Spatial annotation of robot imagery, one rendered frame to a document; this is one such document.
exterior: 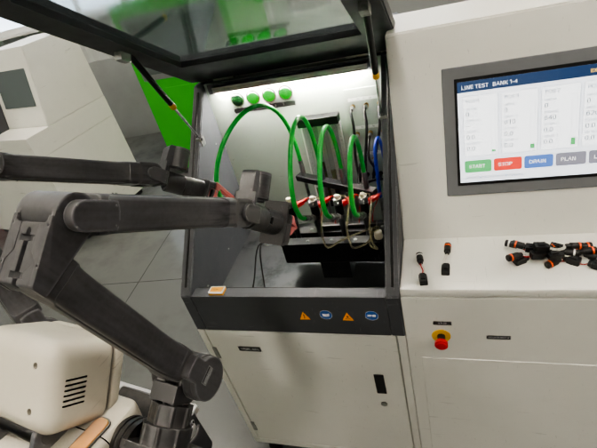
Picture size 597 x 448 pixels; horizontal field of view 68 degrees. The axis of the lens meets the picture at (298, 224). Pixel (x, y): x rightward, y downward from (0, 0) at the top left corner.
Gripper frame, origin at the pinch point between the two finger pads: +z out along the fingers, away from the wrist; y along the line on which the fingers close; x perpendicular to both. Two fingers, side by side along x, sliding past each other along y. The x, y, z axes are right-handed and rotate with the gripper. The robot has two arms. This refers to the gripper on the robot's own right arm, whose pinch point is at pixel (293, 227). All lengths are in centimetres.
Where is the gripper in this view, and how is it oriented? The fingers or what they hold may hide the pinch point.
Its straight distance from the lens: 111.6
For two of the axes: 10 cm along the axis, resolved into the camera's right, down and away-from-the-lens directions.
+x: -8.6, -1.0, 5.0
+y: 1.5, -9.9, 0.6
